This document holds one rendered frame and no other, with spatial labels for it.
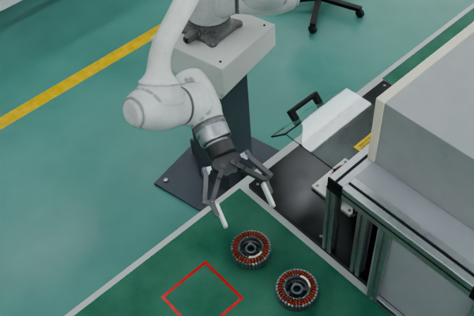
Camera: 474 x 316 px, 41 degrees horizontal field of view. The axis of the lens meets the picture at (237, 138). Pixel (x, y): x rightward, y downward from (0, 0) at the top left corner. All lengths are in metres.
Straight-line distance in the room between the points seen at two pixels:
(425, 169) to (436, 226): 0.13
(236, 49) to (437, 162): 1.03
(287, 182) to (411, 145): 0.60
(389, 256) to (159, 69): 0.71
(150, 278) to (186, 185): 1.15
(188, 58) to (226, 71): 0.15
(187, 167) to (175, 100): 1.43
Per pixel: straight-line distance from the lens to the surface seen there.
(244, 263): 1.76
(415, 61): 2.36
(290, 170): 1.95
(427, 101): 1.41
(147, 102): 1.50
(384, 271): 1.62
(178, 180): 2.91
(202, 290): 1.76
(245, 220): 1.87
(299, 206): 1.87
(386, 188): 1.49
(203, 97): 1.62
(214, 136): 1.62
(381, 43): 3.59
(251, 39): 2.25
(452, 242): 1.44
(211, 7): 2.18
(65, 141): 3.23
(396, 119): 1.39
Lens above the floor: 2.30
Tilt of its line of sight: 49 degrees down
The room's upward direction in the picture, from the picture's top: 5 degrees counter-clockwise
